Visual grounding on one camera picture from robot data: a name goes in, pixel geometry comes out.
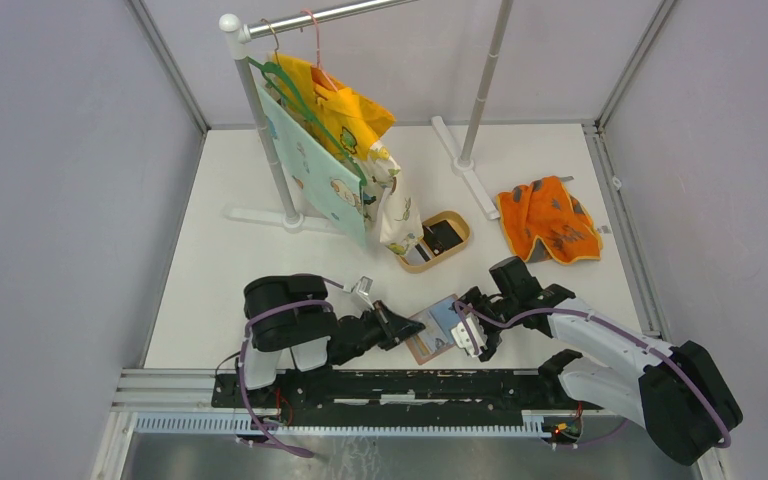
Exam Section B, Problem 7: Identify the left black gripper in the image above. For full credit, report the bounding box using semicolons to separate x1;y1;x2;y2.
334;299;426;366

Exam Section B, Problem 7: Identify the white printed credit card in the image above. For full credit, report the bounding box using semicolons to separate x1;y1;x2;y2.
417;301;465;356

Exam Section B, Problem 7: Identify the black credit card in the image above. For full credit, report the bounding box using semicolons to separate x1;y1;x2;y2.
423;219;464;256

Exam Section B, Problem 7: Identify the yellow oval tray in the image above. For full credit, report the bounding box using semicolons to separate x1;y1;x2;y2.
397;210;472;274

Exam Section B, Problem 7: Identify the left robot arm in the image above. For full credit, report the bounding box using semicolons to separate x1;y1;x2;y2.
235;274;425;408

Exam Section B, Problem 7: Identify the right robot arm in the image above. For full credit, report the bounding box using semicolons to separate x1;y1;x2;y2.
452;257;743;466

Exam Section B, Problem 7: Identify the cream printed garment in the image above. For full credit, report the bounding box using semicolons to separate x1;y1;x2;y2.
359;140;423;257

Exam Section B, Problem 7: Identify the orange patterned cloth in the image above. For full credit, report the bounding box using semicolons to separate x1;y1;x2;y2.
495;176;603;265

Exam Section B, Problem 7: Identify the light green printed garment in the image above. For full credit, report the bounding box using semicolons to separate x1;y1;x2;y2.
257;86;367;248

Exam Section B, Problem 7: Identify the yellow garment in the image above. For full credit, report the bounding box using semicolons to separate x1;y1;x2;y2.
271;53;395;163

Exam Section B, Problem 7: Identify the pink clothes hanger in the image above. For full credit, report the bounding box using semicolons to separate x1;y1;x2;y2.
300;9;339;92

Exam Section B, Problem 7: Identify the green clothes hanger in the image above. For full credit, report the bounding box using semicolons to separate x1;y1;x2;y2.
248;57;367;187

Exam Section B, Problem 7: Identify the white metal clothes rack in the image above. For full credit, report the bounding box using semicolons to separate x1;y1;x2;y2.
218;1;513;234

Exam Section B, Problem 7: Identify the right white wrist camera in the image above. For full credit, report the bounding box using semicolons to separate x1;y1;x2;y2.
450;304;487;358

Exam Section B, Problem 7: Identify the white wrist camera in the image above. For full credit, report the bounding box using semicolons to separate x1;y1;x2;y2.
450;304;487;358
350;276;375;309

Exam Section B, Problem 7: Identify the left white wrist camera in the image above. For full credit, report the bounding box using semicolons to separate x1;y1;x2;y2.
350;276;375;309

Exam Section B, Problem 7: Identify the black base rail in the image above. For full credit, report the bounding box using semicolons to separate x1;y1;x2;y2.
211;367;597;427

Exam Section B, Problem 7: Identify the white perforated cable tray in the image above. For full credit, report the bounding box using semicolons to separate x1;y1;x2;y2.
133;411;550;439

